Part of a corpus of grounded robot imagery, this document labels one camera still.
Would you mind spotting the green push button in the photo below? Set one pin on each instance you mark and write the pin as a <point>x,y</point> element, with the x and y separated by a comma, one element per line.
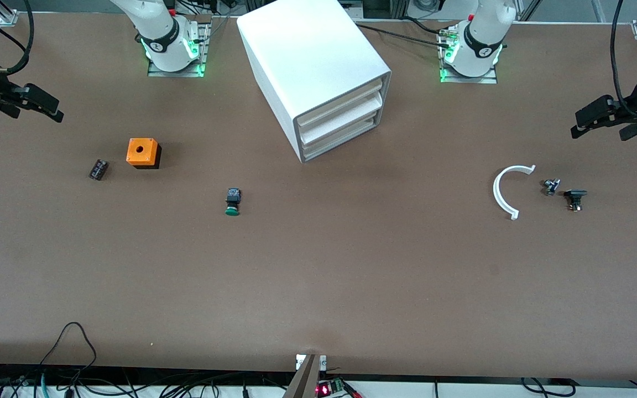
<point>233,200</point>

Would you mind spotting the white drawer with deep tray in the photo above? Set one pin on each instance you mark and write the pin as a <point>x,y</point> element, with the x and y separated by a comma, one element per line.
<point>340,138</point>

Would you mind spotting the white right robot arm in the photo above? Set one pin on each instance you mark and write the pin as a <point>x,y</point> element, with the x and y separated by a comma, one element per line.
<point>161,27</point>

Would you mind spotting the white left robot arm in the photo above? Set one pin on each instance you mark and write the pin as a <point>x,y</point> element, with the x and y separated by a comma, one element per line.
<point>481,33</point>

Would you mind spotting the white drawer thin beige edge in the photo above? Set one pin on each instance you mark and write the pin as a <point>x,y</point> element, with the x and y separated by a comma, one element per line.
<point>340,102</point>

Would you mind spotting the white drawer cabinet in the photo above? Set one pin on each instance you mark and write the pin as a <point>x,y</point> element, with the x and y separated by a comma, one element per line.
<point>307,50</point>

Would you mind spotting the small silver metal part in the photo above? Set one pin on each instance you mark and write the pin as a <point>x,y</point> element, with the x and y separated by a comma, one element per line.
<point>551,187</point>

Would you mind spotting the small black terminal block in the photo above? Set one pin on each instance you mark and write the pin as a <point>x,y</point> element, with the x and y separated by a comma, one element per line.
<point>98,169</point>

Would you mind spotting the orange box black base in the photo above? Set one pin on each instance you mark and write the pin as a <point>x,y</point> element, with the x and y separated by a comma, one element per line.
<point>141,150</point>

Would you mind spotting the circuit board red display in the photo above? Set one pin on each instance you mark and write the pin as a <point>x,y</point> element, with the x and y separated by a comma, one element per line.
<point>329,388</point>

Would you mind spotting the black switch part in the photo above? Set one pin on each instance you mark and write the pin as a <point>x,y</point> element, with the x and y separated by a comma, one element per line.
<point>575,194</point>

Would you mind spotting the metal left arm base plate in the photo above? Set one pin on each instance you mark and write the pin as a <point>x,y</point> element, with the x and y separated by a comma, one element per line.
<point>465,80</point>

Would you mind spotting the white mount bracket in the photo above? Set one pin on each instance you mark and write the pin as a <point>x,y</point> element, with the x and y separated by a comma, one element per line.
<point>323,362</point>

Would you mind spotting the grey metal mount bar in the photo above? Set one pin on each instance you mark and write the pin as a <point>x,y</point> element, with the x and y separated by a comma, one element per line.
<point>304,381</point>

